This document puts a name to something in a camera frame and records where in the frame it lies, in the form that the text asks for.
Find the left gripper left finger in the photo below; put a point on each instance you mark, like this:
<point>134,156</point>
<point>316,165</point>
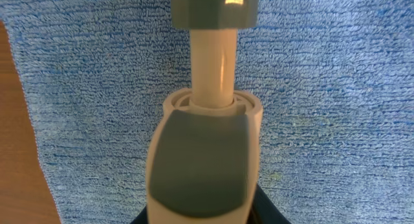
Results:
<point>140,220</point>

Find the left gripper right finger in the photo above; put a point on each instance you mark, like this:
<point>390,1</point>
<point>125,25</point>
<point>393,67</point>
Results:
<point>266,208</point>

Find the white pipette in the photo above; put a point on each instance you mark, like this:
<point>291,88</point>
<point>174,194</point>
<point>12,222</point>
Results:
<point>207,159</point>

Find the blue cloth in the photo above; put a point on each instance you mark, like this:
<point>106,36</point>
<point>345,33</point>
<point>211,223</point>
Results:
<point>323,104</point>

